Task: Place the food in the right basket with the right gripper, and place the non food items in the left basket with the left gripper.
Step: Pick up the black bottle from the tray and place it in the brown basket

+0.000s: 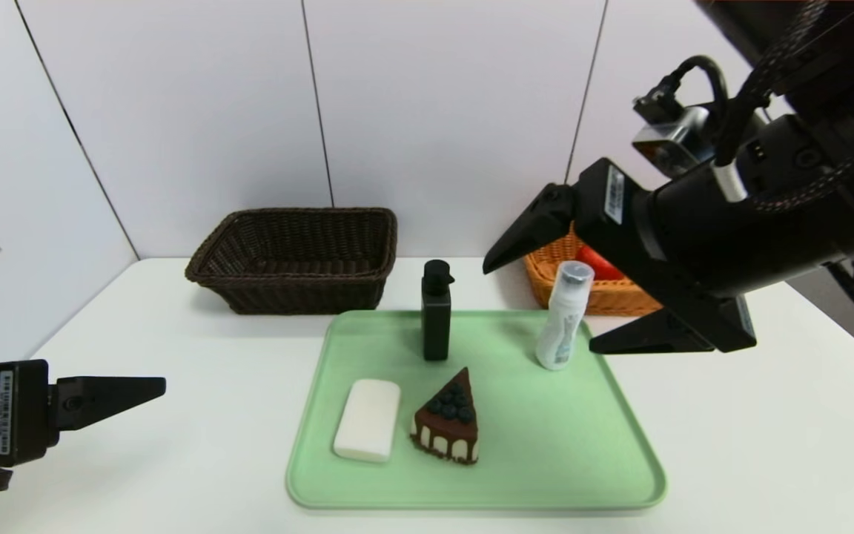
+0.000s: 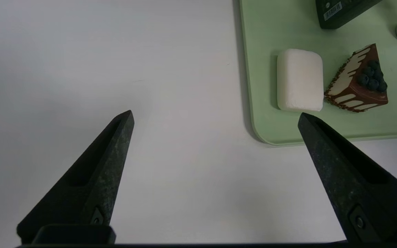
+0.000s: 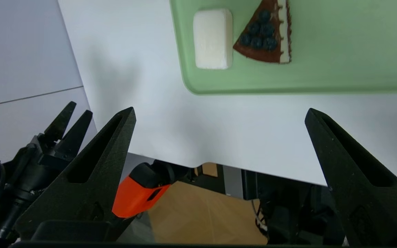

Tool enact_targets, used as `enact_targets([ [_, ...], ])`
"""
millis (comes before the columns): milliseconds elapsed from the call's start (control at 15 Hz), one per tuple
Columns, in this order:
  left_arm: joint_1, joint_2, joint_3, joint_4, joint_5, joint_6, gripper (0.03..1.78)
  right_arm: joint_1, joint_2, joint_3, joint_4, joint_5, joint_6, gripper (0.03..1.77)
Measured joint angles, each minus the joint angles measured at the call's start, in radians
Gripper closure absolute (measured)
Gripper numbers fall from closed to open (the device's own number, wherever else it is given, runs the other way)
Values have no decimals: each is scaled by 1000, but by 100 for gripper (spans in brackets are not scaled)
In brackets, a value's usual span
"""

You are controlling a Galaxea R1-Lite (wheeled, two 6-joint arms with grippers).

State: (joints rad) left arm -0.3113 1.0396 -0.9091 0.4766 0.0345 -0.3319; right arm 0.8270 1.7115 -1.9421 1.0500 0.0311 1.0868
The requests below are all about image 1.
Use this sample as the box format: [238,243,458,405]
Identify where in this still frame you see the chocolate blueberry cake slice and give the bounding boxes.
[409,366,481,466]

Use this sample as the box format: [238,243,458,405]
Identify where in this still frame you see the white soap bar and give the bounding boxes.
[333,379,402,464]

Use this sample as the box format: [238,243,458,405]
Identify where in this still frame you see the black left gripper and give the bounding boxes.
[0,359,166,468]

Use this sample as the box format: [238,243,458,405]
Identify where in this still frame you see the dark brown wicker basket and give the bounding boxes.
[185,207,398,315]

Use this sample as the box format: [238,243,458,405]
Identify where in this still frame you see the light green plastic tray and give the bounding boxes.
[285,310,668,511]

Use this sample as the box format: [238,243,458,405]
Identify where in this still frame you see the black pump bottle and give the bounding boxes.
[421,260,455,362]

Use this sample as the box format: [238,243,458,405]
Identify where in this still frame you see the orange wicker basket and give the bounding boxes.
[523,226,665,317]

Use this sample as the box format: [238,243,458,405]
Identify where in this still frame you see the red apple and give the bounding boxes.
[575,245,626,281]

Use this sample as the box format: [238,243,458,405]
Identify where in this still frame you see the white bottle with clear cap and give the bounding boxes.
[534,261,595,371]

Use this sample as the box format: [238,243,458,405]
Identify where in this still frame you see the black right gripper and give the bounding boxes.
[482,157,854,355]

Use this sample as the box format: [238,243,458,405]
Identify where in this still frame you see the braided right arm cable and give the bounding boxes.
[716,0,854,216]

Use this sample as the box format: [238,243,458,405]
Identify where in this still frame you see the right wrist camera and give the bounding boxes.
[632,89,717,179]

